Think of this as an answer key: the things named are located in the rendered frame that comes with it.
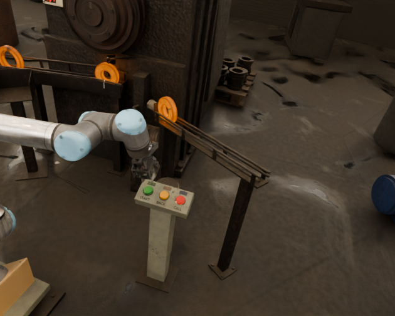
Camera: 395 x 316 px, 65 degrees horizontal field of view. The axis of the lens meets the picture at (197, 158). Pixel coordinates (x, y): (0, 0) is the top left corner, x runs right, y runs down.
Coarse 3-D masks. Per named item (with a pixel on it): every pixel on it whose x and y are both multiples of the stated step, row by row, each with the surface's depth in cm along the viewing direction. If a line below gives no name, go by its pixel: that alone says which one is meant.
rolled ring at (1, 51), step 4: (0, 48) 206; (4, 48) 205; (8, 48) 204; (12, 48) 205; (0, 52) 208; (4, 52) 210; (12, 52) 205; (16, 52) 205; (0, 56) 210; (4, 56) 212; (16, 56) 205; (20, 56) 207; (0, 60) 211; (4, 60) 213; (16, 60) 207; (20, 60) 207; (4, 64) 212; (8, 64) 215; (20, 64) 208
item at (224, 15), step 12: (228, 0) 254; (228, 12) 268; (216, 24) 241; (216, 36) 250; (216, 48) 260; (216, 60) 275; (216, 72) 291; (216, 84) 310; (204, 96) 291; (204, 108) 311
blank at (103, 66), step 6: (102, 66) 192; (108, 66) 191; (114, 66) 193; (96, 72) 196; (102, 72) 196; (108, 72) 193; (114, 72) 192; (102, 78) 197; (114, 78) 195; (114, 84) 197
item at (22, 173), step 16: (0, 80) 192; (16, 80) 195; (32, 80) 190; (0, 96) 187; (16, 96) 188; (32, 96) 184; (16, 112) 194; (32, 160) 217; (16, 176) 217; (32, 176) 219
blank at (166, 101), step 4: (160, 100) 176; (164, 100) 172; (168, 100) 169; (172, 100) 170; (160, 104) 177; (164, 104) 173; (168, 104) 170; (172, 104) 169; (160, 108) 178; (164, 108) 178; (168, 108) 171; (172, 108) 169; (176, 108) 170; (160, 112) 179; (164, 112) 178; (172, 112) 169; (176, 112) 170; (160, 116) 181; (168, 116) 174; (172, 116) 170; (176, 116) 172; (172, 120) 172
